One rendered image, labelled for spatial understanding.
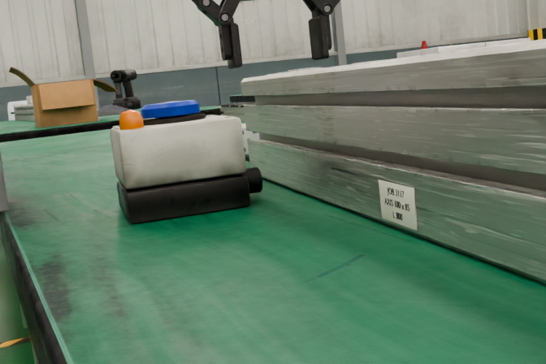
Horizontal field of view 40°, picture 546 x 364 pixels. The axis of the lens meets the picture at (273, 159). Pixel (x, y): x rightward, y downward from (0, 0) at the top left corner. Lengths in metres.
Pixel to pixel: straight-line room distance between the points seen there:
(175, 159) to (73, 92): 2.26
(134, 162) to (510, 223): 0.26
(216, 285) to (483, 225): 0.11
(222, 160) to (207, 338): 0.25
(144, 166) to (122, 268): 0.12
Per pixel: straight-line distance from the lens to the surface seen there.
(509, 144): 0.28
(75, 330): 0.29
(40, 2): 11.70
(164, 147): 0.48
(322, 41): 0.72
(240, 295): 0.30
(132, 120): 0.48
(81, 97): 2.73
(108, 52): 11.76
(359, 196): 0.42
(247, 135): 0.86
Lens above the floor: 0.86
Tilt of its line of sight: 6 degrees down
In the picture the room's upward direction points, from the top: 6 degrees counter-clockwise
